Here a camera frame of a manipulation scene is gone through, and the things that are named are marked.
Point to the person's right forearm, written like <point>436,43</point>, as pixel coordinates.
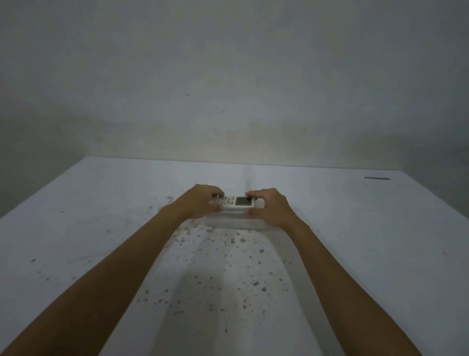
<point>351,289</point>

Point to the white remote control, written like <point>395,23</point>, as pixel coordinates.
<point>234,203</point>

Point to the person's right hand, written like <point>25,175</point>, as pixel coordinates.
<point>273,209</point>

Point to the person's left thumb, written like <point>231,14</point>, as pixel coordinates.
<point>216,207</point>

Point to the person's left forearm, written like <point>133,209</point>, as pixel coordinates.
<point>99,284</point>

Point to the person's left hand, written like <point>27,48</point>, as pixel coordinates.
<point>198,203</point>

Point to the person's right thumb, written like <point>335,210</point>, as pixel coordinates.
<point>252,212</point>

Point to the dark grey pen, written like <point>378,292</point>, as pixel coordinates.
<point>377,178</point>

